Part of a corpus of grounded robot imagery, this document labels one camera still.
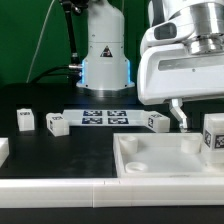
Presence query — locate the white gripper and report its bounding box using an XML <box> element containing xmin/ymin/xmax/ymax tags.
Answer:
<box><xmin>137</xmin><ymin>44</ymin><xmax>224</xmax><ymax>132</ymax></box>

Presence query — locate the white square tabletop part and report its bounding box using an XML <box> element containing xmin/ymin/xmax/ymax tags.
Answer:
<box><xmin>113</xmin><ymin>133</ymin><xmax>224</xmax><ymax>178</ymax></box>

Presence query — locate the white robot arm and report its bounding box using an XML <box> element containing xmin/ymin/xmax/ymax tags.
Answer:
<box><xmin>78</xmin><ymin>0</ymin><xmax>224</xmax><ymax>129</ymax></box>

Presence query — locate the white U-shaped obstacle fence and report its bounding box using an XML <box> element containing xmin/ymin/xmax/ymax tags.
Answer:
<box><xmin>0</xmin><ymin>136</ymin><xmax>224</xmax><ymax>209</ymax></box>

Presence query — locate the white sheet with fiducial tags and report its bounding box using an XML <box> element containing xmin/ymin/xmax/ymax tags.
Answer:
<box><xmin>63</xmin><ymin>109</ymin><xmax>144</xmax><ymax>126</ymax></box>

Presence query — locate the black cable bundle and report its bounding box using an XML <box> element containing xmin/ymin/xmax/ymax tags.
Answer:
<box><xmin>26</xmin><ymin>64</ymin><xmax>83</xmax><ymax>84</ymax></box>

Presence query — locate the white thin cable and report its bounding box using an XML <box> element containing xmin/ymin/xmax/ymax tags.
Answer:
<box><xmin>25</xmin><ymin>0</ymin><xmax>56</xmax><ymax>84</ymax></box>

